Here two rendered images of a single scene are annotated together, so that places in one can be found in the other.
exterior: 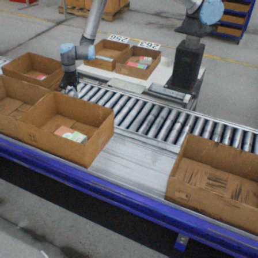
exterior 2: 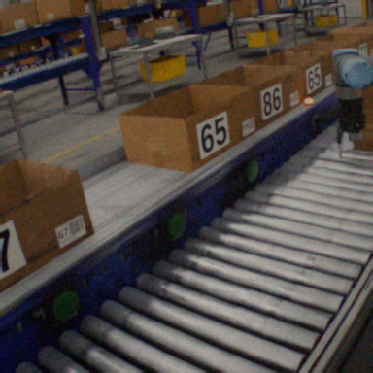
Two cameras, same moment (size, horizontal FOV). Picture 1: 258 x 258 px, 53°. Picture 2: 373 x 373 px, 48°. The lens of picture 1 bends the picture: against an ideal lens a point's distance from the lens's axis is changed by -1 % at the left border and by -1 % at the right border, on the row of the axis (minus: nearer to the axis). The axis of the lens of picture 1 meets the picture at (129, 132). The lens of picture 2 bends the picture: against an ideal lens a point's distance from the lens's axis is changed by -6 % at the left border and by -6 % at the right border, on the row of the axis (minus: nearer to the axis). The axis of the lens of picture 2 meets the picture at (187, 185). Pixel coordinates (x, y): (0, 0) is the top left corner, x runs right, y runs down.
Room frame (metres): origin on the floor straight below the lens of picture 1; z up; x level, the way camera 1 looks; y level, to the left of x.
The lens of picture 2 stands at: (1.47, -1.10, 1.39)
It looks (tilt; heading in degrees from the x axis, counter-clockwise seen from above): 24 degrees down; 109
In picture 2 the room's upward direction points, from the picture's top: 9 degrees counter-clockwise
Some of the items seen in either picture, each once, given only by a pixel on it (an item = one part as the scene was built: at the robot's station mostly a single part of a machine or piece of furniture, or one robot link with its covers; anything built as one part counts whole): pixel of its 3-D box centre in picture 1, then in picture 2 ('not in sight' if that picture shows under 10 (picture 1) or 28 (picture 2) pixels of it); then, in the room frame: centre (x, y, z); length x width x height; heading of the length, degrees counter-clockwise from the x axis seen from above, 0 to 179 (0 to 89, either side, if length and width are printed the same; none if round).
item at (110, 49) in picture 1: (107, 54); not in sight; (2.23, 0.23, 0.80); 0.38 x 0.28 x 0.10; 158
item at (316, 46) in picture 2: not in sight; (322, 60); (1.49, 1.40, 0.96); 0.39 x 0.29 x 0.17; 67
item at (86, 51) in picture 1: (85, 52); (357, 71); (1.59, 0.31, 1.12); 0.12 x 0.12 x 0.09; 8
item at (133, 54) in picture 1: (139, 61); not in sight; (2.11, -0.06, 0.80); 0.38 x 0.28 x 0.10; 159
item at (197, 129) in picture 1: (193, 141); (202, 328); (1.21, -0.41, 0.72); 0.52 x 0.05 x 0.05; 157
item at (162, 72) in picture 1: (142, 69); not in sight; (2.10, -0.09, 0.74); 1.00 x 0.58 x 0.03; 67
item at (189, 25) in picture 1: (195, 21); not in sight; (1.86, -0.42, 1.25); 0.19 x 0.19 x 0.10
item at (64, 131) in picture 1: (68, 141); not in sight; (0.96, 0.31, 0.92); 0.16 x 0.11 x 0.07; 62
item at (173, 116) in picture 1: (163, 132); (249, 281); (1.29, -0.23, 0.72); 0.52 x 0.05 x 0.05; 157
